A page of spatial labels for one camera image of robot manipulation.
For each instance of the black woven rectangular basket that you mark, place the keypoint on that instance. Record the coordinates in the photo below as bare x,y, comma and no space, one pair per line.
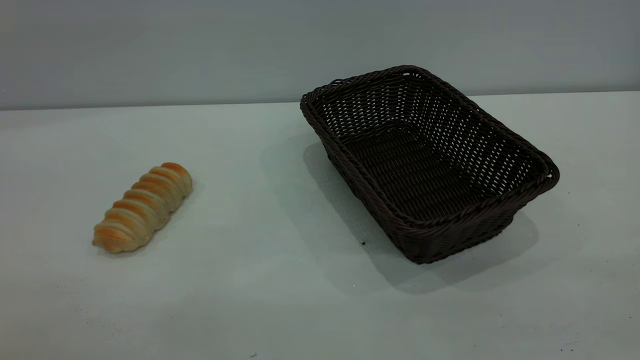
430,165

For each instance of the ridged golden bread roll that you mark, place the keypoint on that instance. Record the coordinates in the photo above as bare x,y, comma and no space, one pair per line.
142,207

